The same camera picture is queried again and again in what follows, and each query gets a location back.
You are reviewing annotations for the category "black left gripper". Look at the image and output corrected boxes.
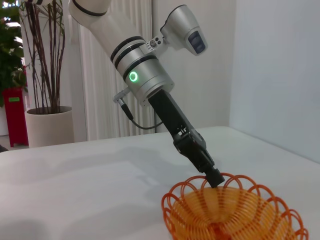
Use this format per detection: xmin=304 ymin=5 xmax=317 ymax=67
xmin=146 ymin=89 xmax=225 ymax=189

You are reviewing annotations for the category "orange wire basket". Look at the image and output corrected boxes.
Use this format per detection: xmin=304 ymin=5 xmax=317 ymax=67
xmin=160 ymin=172 xmax=310 ymax=240

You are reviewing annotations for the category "white vertical curtain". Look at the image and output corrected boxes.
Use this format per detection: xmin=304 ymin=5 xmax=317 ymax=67
xmin=65 ymin=0 xmax=168 ymax=144

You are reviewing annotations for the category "beige round plant pot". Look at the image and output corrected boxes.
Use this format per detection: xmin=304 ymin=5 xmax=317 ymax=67
xmin=25 ymin=105 xmax=75 ymax=149

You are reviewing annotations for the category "tall thin-stemmed potted plant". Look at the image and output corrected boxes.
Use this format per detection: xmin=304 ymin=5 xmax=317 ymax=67
xmin=17 ymin=0 xmax=68 ymax=115

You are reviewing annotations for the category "green leafy plant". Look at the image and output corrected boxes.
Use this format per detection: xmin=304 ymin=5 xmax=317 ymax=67
xmin=0 ymin=0 xmax=29 ymax=109

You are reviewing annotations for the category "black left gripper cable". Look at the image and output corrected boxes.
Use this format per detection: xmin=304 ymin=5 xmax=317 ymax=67
xmin=112 ymin=88 xmax=165 ymax=131

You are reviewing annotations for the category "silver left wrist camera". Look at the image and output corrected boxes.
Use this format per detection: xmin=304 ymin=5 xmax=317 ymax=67
xmin=144 ymin=4 xmax=209 ymax=57

